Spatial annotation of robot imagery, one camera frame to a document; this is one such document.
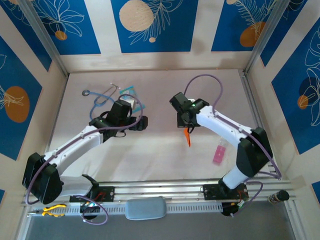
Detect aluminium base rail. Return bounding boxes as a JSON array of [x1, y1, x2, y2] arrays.
[[21, 177, 300, 208]]

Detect light blue snack packet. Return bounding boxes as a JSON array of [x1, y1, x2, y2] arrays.
[[118, 86, 147, 113]]

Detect yellow handled pliers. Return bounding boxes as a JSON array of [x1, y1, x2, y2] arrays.
[[27, 203, 68, 218]]

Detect blue stethoscope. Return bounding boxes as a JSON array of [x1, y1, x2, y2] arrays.
[[81, 83, 121, 121]]

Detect aluminium frame post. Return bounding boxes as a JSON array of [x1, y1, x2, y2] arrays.
[[244, 0, 288, 75], [18, 0, 69, 77]]

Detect grey blue pad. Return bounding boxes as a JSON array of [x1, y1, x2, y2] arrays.
[[124, 196, 168, 221]]

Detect aluminium table side rail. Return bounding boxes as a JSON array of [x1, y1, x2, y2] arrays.
[[239, 69, 282, 180]]

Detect small bottle with dark cap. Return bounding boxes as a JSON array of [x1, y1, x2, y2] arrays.
[[267, 189, 290, 205]]

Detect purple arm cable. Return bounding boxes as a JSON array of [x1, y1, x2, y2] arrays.
[[25, 94, 146, 225], [185, 73, 282, 218]]

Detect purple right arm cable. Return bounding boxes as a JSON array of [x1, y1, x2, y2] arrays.
[[185, 73, 282, 218]]

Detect grey slotted cable duct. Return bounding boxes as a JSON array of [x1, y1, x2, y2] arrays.
[[26, 201, 224, 218]]

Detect orange paper sheet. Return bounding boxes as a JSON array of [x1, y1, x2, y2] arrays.
[[183, 127, 193, 148]]

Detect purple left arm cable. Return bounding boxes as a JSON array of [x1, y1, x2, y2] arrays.
[[25, 94, 146, 225]]

